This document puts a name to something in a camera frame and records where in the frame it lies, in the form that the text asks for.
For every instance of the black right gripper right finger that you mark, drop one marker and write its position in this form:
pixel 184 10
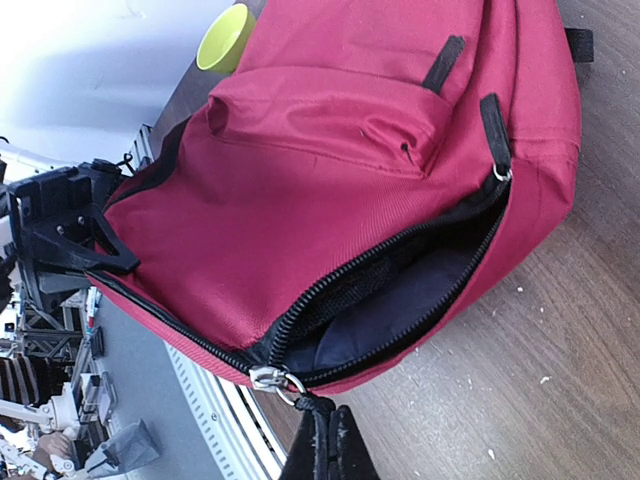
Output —
pixel 349 458

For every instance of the red student backpack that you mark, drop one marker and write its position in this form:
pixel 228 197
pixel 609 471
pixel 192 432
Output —
pixel 369 171

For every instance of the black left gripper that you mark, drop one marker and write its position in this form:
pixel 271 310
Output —
pixel 54 232

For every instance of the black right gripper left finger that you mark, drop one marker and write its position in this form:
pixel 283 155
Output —
pixel 308 457

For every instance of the lime green bowl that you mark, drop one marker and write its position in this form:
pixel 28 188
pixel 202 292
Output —
pixel 223 44

